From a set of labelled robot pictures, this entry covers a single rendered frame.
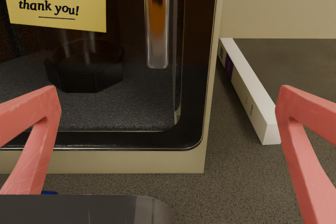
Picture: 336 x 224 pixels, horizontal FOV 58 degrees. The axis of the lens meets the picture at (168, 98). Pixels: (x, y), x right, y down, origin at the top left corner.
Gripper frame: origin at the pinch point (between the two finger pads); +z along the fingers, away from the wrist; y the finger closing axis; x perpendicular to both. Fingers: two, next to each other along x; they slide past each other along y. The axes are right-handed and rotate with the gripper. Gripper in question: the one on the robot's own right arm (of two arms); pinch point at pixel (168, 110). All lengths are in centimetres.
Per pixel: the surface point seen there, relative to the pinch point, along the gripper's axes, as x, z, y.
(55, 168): 20.1, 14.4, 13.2
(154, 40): 0.9, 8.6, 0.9
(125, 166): 19.7, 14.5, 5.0
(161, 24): -0.2, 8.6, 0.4
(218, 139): 21.3, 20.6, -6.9
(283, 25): 20, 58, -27
